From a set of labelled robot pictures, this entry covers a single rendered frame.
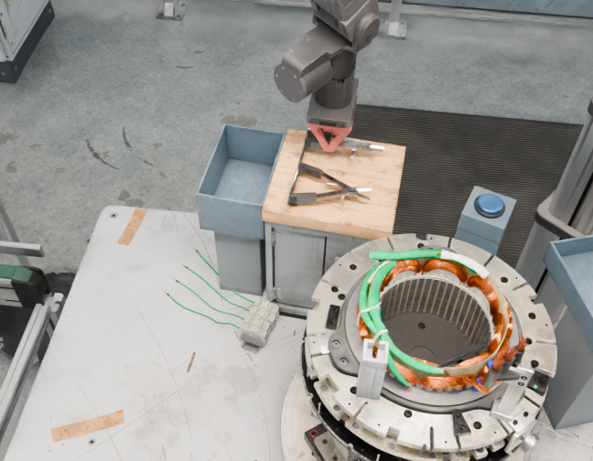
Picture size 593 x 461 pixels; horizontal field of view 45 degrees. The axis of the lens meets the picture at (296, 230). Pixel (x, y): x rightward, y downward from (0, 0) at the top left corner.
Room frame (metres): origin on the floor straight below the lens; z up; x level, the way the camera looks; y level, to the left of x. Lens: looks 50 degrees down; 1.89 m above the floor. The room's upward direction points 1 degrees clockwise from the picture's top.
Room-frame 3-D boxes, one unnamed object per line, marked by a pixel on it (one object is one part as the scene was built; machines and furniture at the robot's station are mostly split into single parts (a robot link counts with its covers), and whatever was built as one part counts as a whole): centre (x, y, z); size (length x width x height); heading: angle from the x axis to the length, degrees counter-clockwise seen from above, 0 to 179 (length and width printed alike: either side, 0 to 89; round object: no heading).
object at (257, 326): (0.68, 0.06, 0.80); 0.10 x 0.05 x 0.04; 158
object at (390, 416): (0.50, -0.18, 1.09); 0.32 x 0.32 x 0.01
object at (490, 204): (0.77, -0.31, 1.04); 0.04 x 0.04 x 0.01
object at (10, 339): (1.19, 0.76, 0.01); 0.34 x 0.34 x 0.02
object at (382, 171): (0.79, -0.06, 1.05); 0.20 x 0.19 x 0.02; 79
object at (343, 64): (0.84, -0.05, 1.27); 0.07 x 0.06 x 0.07; 137
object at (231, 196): (0.82, 0.09, 0.92); 0.17 x 0.11 x 0.28; 169
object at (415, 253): (0.57, -0.17, 1.15); 0.15 x 0.04 x 0.02; 79
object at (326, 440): (0.44, -0.07, 0.85); 0.06 x 0.04 x 0.05; 31
